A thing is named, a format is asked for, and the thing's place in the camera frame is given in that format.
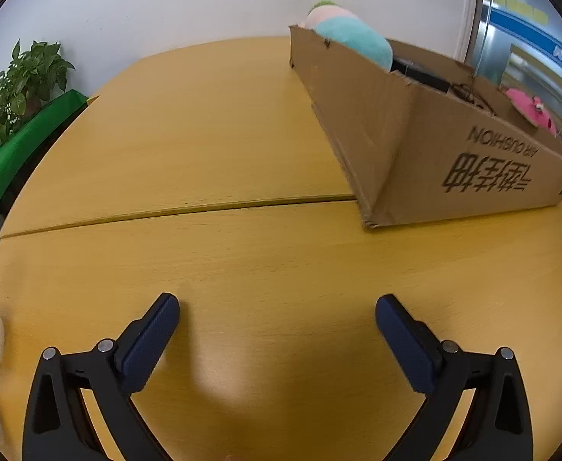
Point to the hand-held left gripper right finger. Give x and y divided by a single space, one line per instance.
405 345

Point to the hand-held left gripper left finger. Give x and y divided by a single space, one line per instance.
149 345

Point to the brown cardboard box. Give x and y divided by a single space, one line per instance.
396 153

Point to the black box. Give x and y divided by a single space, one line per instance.
420 76

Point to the wooden desktop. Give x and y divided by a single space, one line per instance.
262 259

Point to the green table cloth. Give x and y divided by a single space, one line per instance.
12 158

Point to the large potted green plant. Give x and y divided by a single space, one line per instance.
26 81

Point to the pastel blue pink plush toy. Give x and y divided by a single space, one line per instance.
358 38

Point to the metal framed glass door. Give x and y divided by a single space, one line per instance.
516 24

